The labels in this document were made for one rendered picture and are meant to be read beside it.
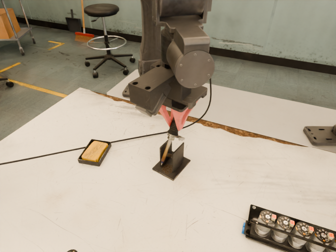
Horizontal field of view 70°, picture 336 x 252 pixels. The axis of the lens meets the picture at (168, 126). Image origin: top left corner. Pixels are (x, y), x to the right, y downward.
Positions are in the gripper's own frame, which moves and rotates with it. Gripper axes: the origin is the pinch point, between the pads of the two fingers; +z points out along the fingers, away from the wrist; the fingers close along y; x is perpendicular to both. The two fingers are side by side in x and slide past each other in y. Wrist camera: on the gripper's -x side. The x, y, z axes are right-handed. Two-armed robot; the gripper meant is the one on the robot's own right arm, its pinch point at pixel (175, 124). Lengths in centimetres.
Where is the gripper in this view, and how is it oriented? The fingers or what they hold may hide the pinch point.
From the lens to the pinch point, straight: 51.9
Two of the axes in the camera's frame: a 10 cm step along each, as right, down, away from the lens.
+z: 0.0, 7.7, 6.4
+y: 8.2, 3.7, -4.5
